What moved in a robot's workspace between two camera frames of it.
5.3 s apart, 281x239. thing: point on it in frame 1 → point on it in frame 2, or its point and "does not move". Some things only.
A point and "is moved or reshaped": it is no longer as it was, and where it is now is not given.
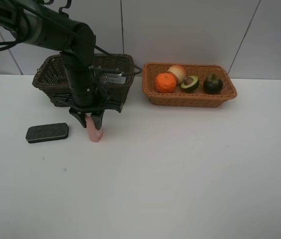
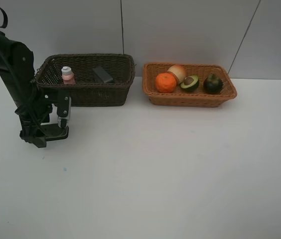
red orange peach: x=180 y=71 does not move
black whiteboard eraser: x=47 y=132 does not move
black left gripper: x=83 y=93 → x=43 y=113
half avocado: x=190 y=82 does not move
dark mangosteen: x=212 y=85 does not move
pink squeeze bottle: x=95 y=135 is moved or reshaped
